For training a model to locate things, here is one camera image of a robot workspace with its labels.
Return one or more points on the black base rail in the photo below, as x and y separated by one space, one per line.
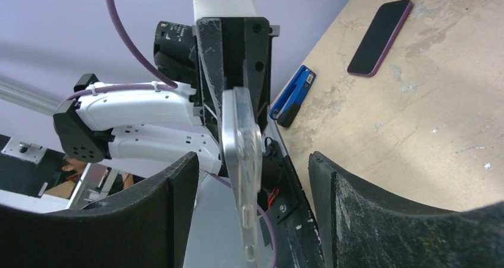
283 198

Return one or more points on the clear magsafe phone case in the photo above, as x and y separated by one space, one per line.
242 152

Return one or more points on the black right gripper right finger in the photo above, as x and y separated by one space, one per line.
364 225

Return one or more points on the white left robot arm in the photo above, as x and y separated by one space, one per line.
160 120

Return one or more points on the black phone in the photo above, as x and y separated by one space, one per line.
379 37

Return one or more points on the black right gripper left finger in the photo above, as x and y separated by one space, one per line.
146 225

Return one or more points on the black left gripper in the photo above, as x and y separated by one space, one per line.
225 46

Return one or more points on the blue black hand tool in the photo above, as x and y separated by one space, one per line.
288 104

